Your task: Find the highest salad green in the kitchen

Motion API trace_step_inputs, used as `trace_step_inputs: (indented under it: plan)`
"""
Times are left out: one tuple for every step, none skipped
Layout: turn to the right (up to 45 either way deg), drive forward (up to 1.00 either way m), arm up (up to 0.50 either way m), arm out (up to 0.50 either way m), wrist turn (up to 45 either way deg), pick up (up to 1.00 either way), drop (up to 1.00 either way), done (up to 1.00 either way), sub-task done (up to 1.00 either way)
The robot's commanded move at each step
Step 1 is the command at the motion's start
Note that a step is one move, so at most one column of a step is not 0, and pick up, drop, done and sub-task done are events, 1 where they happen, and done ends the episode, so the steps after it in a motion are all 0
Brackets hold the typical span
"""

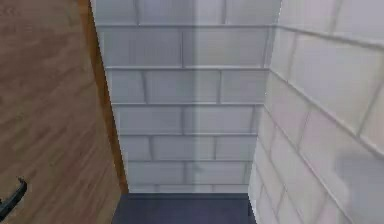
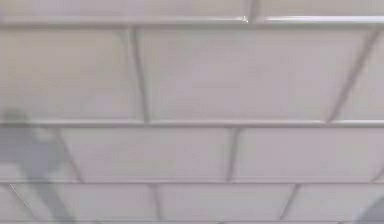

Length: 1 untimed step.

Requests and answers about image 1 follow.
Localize brown wooden room door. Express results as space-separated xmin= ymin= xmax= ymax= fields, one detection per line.
xmin=0 ymin=0 xmax=130 ymax=224

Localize black door handle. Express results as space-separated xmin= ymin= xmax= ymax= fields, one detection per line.
xmin=0 ymin=177 xmax=29 ymax=219

